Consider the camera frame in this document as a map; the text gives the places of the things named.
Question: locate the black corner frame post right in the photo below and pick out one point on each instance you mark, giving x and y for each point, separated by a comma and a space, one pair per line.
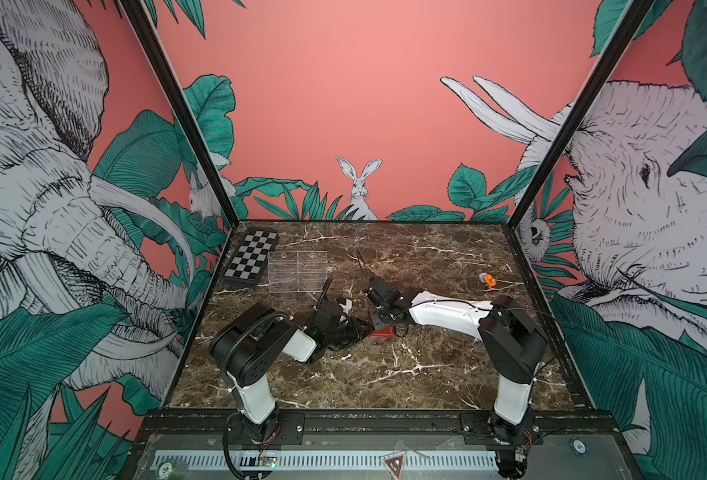
635, 12

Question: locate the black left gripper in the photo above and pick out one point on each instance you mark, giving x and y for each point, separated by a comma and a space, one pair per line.
352, 323

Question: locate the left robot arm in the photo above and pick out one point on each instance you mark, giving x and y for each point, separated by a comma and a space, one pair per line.
246, 349

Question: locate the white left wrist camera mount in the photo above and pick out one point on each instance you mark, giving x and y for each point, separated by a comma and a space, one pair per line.
346, 305

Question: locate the black corner frame post left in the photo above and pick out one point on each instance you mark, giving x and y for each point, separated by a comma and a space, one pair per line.
138, 17

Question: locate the folded black chess board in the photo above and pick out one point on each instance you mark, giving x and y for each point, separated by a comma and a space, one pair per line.
249, 262

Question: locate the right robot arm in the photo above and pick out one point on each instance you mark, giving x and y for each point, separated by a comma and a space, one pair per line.
514, 342

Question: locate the clear acrylic card display rack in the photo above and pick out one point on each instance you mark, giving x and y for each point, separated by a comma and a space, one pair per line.
297, 271

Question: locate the red warning triangle sticker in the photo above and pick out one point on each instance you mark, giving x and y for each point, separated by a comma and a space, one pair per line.
395, 464

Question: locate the orange toy car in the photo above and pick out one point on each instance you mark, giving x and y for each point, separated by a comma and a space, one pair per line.
488, 280

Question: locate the red leather card holder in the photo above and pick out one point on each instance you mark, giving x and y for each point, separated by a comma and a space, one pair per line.
388, 332

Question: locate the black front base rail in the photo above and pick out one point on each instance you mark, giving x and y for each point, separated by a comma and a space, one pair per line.
293, 426

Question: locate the black corner frame post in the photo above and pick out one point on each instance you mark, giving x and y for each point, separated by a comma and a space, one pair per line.
138, 17
635, 12

